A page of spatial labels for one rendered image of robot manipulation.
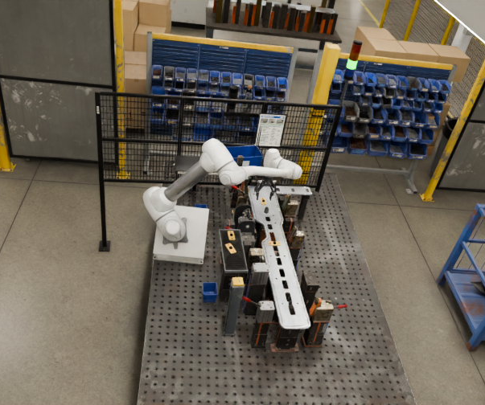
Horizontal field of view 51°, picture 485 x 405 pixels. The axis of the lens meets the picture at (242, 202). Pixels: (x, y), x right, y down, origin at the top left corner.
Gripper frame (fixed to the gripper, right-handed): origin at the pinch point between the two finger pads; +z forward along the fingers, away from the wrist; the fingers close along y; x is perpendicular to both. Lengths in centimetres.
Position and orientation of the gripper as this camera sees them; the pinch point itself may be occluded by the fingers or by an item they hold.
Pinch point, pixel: (264, 196)
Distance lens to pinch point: 380.7
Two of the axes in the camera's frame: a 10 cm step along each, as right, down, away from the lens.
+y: 9.8, 0.2, 1.8
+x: -1.3, -6.2, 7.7
